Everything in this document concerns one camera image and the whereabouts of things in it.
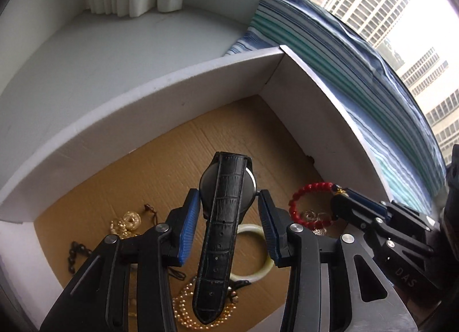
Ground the black strap wristwatch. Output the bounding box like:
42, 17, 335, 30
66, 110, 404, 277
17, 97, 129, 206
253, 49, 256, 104
192, 152, 259, 325

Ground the amber bead bracelet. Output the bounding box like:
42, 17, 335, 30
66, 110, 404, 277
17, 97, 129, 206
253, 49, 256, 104
172, 275, 239, 329

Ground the metal ring keychain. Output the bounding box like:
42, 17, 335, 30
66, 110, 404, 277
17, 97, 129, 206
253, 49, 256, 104
301, 210, 330, 236

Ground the white cardboard box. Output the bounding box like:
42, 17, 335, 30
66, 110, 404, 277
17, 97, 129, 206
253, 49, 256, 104
0, 44, 420, 332

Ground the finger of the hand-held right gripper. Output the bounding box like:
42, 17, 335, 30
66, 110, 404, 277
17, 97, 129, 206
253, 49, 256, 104
344, 187, 436, 227
332, 196, 434, 257

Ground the black bead bracelet gold charm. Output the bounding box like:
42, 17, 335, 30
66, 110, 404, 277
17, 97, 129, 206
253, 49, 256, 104
67, 204, 158, 275

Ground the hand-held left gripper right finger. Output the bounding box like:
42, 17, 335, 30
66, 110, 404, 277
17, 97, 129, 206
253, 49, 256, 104
258, 189, 418, 332

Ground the striped bed sheet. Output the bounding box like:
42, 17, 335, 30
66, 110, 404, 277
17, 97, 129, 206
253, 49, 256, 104
224, 0, 449, 207

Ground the red bead bracelet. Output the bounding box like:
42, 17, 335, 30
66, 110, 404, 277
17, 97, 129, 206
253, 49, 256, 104
288, 181, 350, 230

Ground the white jade bangle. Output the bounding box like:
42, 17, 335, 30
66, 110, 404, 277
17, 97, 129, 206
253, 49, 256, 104
229, 223, 277, 282

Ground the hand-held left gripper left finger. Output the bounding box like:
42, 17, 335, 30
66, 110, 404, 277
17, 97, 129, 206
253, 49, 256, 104
39, 189, 199, 332

